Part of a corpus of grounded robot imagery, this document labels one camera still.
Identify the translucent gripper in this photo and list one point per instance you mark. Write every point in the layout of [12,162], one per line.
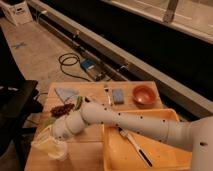
[45,141]

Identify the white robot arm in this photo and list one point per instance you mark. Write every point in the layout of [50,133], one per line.
[195,136]

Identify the white paper cup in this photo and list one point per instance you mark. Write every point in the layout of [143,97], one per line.
[59,152]

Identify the green plastic cup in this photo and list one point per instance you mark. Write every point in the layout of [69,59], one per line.
[49,121]

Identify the brown grape bunch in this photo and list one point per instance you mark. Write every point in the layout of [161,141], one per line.
[59,111]

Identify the orange carrot toy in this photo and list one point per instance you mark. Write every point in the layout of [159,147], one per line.
[78,103]

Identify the blue folded cloth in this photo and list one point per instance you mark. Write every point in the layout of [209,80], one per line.
[65,94]

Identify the yellow plastic bin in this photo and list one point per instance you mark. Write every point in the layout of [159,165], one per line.
[120,155]

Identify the black chair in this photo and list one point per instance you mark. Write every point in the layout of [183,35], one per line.
[16,102]

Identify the blue sponge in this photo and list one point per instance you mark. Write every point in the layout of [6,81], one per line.
[118,96]

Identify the blue electronic box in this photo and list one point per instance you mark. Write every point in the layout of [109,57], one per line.
[92,69]

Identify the orange red bowl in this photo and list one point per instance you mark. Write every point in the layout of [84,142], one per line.
[143,95]

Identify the white cardboard box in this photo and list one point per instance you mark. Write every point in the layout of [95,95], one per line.
[17,14]

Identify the black handled dish brush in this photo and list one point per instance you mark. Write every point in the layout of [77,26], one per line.
[138,149]

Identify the grey metal rail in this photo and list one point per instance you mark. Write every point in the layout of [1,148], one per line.
[185,97]

